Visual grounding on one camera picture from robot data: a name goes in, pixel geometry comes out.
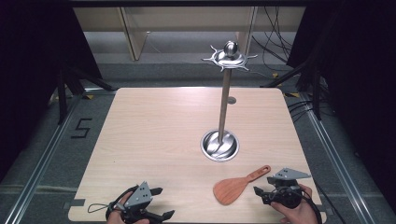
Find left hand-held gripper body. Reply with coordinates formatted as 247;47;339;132
107;181;157;224

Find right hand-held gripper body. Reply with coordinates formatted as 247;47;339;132
262;167;312;210

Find wooden rice spatula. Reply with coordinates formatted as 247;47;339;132
212;164;272;206

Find silver metal utensil rack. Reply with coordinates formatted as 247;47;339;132
200;40;259;163

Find person's right hand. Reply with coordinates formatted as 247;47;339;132
270;183;319;224

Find person's left hand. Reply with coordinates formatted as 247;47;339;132
106;190;151;224

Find black tape strip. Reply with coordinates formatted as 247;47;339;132
63;198;86;210

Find black tripod stand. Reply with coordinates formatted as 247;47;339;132
56;63;117;126
261;57;325;121

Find dark curtain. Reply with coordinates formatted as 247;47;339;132
0;0;104;183
286;0;396;206

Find light wooden shelf unit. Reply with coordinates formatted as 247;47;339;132
73;7;306;63

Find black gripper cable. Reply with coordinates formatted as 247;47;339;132
299;186;324;224

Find thin black cable loop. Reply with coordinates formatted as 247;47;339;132
87;203;114;215

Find metal floor rail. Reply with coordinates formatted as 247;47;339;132
2;92;82;224
298;92;376;224

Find black floor cables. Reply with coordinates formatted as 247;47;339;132
287;98;316;123

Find hanging black cables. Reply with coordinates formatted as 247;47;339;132
251;6;297;64

